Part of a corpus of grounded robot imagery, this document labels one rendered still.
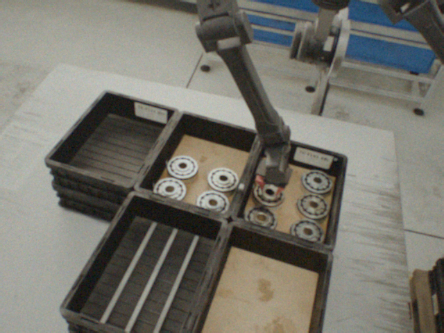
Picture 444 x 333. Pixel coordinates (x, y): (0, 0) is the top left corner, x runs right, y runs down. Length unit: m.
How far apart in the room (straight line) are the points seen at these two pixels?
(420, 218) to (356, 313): 1.42
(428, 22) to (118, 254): 0.95
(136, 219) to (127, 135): 0.38
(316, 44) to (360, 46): 1.68
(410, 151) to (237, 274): 2.13
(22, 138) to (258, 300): 1.12
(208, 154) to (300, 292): 0.58
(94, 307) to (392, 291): 0.91
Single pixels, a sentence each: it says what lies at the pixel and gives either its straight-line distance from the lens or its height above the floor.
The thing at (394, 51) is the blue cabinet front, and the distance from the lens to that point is 3.24.
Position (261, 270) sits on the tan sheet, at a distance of 1.25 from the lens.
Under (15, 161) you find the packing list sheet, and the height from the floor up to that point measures 0.70.
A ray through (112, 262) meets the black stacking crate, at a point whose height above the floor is 0.83.
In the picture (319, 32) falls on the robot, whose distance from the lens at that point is 1.53.
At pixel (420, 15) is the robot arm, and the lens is 0.97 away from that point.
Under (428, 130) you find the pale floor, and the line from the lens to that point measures 3.41.
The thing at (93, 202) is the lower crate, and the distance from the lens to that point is 1.42.
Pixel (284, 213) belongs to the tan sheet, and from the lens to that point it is 1.38.
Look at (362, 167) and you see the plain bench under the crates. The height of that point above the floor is 0.70.
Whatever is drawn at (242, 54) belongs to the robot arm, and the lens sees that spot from 0.97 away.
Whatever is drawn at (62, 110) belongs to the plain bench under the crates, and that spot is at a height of 0.70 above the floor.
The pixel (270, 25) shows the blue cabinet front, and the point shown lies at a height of 0.46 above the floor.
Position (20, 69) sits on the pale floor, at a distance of 3.53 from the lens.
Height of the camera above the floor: 1.90
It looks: 46 degrees down
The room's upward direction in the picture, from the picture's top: 7 degrees clockwise
